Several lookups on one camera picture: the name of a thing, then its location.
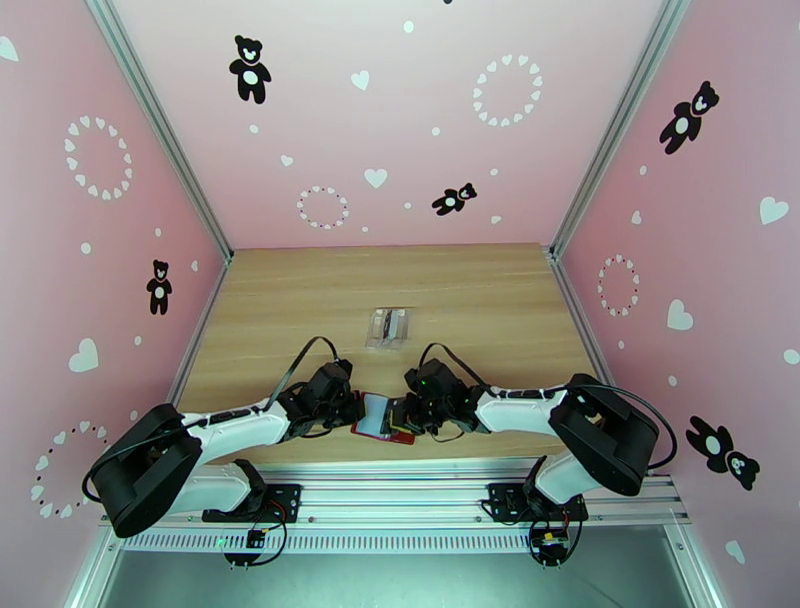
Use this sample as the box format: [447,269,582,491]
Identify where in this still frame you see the red leather card holder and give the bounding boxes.
[349,391,418,447]

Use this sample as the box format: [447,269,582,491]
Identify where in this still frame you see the clear acrylic card stand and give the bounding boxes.
[364,305,415,351]

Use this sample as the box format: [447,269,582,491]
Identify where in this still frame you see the controller board with yellow plug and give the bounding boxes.
[531,523,571,564]

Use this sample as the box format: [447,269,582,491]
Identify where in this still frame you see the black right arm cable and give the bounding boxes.
[417,342,679,471]

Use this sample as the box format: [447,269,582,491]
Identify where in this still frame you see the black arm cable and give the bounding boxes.
[417,342,679,471]
[82,336,344,504]

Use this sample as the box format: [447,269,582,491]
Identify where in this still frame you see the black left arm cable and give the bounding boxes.
[82,336,344,504]

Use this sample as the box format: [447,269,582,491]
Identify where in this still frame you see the aluminium extrusion rail bed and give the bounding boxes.
[99,456,692,533]

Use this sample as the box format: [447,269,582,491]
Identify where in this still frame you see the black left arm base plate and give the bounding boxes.
[201,482,303,524]

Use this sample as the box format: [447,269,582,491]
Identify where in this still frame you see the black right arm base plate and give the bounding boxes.
[486,482,590,524]

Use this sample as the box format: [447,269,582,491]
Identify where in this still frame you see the slotted white cable duct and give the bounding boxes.
[118,531,683,555]

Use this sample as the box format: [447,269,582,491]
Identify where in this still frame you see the black base cable loop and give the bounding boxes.
[224,499,290,570]
[527,493,592,570]

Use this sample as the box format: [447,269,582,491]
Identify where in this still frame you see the aluminium table side rail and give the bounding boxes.
[548,249,653,479]
[134,249,236,479]

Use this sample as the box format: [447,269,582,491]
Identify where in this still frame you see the aluminium frame post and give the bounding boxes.
[84,0,236,264]
[548,0,694,261]

